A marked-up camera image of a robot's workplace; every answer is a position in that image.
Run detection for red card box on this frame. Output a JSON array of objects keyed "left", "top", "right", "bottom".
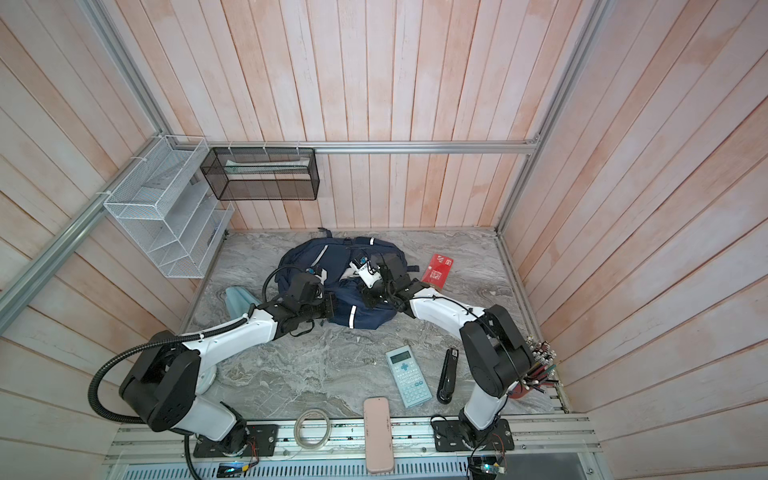
[{"left": 422, "top": 253, "right": 454, "bottom": 290}]

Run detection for navy blue student backpack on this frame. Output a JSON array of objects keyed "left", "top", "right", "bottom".
[{"left": 274, "top": 233, "right": 406, "bottom": 330}]

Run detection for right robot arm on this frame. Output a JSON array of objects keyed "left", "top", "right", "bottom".
[{"left": 350, "top": 254, "right": 536, "bottom": 443}]

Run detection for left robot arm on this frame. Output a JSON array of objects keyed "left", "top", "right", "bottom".
[{"left": 87, "top": 272, "right": 336, "bottom": 456}]

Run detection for light blue calculator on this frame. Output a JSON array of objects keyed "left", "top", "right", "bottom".
[{"left": 386, "top": 346, "right": 432, "bottom": 408}]

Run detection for black stapler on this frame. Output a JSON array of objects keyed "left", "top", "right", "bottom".
[{"left": 436, "top": 347, "right": 459, "bottom": 404}]

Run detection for clear tape roll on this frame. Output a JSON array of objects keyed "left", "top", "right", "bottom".
[{"left": 293, "top": 408, "right": 332, "bottom": 450}]

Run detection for red pen holder cup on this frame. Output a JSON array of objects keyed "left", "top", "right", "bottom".
[{"left": 507, "top": 336, "right": 560, "bottom": 399}]

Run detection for pink pencil case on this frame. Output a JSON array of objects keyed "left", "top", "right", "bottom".
[{"left": 363, "top": 397, "right": 395, "bottom": 474}]

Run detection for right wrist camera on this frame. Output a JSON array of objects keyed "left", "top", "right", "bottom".
[{"left": 350, "top": 256, "right": 382, "bottom": 289}]

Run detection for black mesh wall basket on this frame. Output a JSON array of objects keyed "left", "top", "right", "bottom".
[{"left": 201, "top": 146, "right": 320, "bottom": 201}]

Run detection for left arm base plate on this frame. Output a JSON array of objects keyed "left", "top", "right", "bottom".
[{"left": 193, "top": 424, "right": 279, "bottom": 458}]

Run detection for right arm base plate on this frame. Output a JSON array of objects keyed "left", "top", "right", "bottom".
[{"left": 430, "top": 416, "right": 515, "bottom": 453}]

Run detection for white wire mesh shelf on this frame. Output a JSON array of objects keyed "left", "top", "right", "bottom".
[{"left": 104, "top": 135, "right": 234, "bottom": 279}]

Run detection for aluminium mounting rail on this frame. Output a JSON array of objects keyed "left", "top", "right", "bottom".
[{"left": 102, "top": 414, "right": 612, "bottom": 479}]

